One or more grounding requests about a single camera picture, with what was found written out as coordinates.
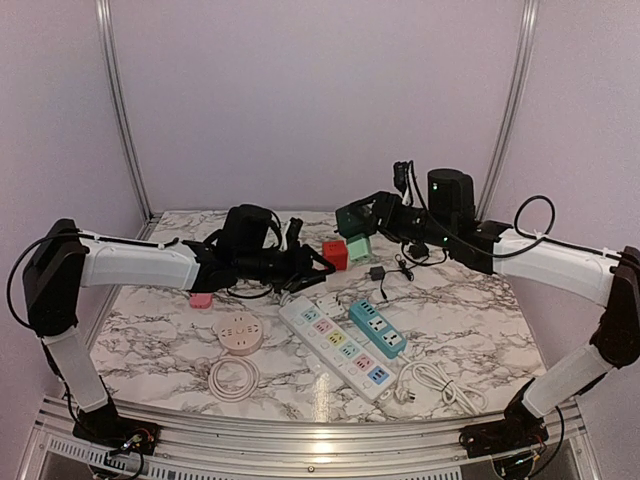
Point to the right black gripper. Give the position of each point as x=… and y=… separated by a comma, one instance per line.
x=384, y=200

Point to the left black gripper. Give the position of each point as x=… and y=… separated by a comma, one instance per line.
x=300, y=267

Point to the light green plug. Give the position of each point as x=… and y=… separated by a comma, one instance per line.
x=359, y=249

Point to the red cube socket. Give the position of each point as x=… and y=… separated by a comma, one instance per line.
x=336, y=252

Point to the white plug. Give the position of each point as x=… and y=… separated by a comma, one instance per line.
x=331, y=306

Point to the black power adapter with cable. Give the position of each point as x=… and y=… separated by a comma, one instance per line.
x=379, y=273

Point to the white multicolour power strip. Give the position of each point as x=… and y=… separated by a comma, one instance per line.
x=365, y=374

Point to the pink round power strip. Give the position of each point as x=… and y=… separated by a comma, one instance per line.
x=240, y=334

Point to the pink cube socket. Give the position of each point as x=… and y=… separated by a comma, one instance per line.
x=200, y=301

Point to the teal power strip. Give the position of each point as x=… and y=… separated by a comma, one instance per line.
x=390, y=341

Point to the dark green cube plug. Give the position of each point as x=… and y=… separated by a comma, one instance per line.
x=350, y=228

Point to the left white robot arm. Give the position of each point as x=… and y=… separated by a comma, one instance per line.
x=56, y=267

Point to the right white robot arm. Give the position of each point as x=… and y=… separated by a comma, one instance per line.
x=607, y=279

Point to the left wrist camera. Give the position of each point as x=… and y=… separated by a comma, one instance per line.
x=246, y=227

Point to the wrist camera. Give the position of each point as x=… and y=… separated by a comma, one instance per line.
x=246, y=227
x=450, y=192

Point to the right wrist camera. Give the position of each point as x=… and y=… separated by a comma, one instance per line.
x=450, y=192

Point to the right aluminium frame post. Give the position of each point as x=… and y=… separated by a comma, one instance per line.
x=523, y=55

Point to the aluminium frame post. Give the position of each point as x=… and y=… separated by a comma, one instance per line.
x=523, y=55
x=108, y=41

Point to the aluminium front rail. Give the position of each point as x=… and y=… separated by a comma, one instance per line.
x=197, y=446

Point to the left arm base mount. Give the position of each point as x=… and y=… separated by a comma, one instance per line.
x=107, y=428

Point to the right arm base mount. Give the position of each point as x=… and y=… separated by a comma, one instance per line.
x=514, y=431

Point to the left aluminium frame post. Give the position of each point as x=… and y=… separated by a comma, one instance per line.
x=108, y=41

